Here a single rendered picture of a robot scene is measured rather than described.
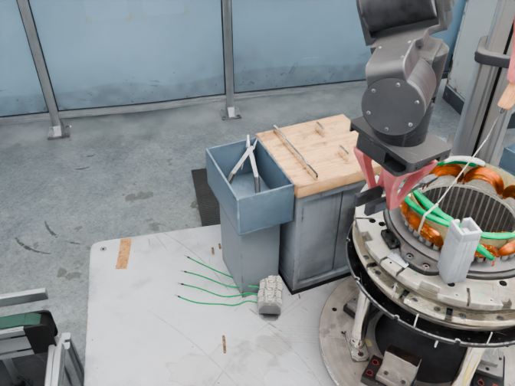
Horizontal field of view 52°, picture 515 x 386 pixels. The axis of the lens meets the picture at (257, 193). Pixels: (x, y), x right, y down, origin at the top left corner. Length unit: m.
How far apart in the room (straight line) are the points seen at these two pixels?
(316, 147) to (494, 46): 0.43
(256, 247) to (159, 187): 1.71
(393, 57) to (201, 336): 0.71
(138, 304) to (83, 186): 1.71
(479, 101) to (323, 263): 0.49
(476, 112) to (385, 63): 0.78
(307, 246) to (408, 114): 0.58
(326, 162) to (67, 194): 1.94
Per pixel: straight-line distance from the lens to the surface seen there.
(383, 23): 0.55
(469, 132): 1.28
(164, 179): 2.72
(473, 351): 0.86
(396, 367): 0.95
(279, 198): 0.91
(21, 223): 2.66
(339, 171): 0.95
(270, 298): 1.04
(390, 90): 0.49
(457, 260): 0.72
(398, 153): 0.58
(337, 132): 1.06
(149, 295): 1.12
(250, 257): 1.02
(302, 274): 1.08
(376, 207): 0.64
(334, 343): 1.01
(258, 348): 1.02
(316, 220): 0.99
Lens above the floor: 1.62
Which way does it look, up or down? 39 degrees down
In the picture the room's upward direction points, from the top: straight up
